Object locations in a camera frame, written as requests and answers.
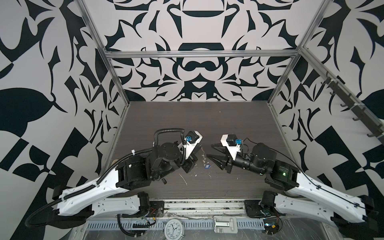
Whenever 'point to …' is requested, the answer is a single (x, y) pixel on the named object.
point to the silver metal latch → (227, 224)
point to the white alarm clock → (174, 229)
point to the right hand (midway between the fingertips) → (211, 150)
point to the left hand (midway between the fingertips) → (200, 144)
